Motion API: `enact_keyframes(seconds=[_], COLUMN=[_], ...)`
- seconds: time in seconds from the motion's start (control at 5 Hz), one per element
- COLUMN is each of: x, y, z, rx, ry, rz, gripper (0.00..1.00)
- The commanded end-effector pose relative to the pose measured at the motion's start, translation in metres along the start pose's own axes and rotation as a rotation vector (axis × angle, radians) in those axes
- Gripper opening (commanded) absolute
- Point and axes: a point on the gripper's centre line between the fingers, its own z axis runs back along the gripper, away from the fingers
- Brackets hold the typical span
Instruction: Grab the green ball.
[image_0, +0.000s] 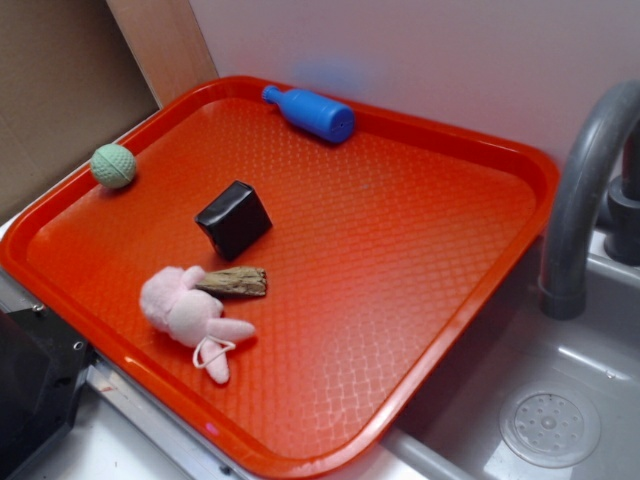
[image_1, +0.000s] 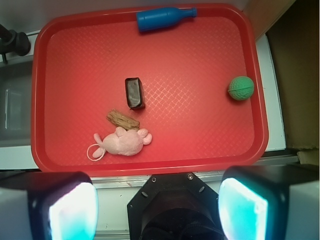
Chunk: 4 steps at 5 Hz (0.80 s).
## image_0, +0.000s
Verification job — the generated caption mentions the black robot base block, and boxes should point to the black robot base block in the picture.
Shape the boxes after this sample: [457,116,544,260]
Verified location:
[1,305,93,479]

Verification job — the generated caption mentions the green dimpled ball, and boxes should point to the green dimpled ball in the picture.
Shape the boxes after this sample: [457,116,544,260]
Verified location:
[89,144,137,189]

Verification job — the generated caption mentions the red plastic serving tray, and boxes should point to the red plastic serving tray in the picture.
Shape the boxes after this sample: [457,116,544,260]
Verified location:
[1,77,559,479]

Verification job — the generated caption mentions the black wrapped box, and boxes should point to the black wrapped box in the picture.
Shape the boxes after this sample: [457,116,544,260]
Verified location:
[195,180,273,261]

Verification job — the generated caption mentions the brown wood piece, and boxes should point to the brown wood piece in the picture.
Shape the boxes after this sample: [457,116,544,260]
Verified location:
[196,266,267,298]

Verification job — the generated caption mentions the blue plastic bottle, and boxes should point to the blue plastic bottle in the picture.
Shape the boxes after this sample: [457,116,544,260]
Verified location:
[262,85,355,144]

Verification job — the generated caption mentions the pink plush bunny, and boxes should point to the pink plush bunny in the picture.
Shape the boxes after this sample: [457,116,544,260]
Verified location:
[139,266,255,385]

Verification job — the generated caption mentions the light wooden board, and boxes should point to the light wooden board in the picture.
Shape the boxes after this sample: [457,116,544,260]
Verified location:
[107,0,218,108]

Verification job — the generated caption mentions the grey plastic sink basin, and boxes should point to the grey plastic sink basin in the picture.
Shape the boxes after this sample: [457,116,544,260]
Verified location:
[383,246,639,479]

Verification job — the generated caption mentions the grey toy faucet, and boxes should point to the grey toy faucet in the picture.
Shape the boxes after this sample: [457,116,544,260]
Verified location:
[538,80,639,320]

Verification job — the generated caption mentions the round sink drain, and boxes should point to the round sink drain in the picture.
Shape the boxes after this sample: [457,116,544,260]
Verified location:
[499,382,601,469]

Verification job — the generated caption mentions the brown cardboard panel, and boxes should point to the brown cardboard panel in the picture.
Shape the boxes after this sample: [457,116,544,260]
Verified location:
[1,1,157,221]

